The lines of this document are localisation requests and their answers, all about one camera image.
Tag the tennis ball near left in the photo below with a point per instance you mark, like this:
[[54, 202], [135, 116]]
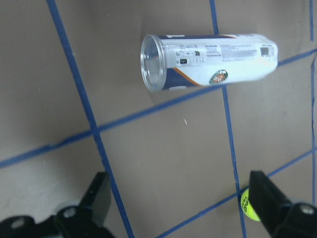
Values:
[[247, 207]]

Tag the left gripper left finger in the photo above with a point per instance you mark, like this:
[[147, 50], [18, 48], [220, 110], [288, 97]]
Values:
[[83, 220]]

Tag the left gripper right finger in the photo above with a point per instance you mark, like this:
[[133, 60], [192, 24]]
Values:
[[281, 217]]

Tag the clear tennis ball can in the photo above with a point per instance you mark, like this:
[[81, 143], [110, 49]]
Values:
[[171, 62]]

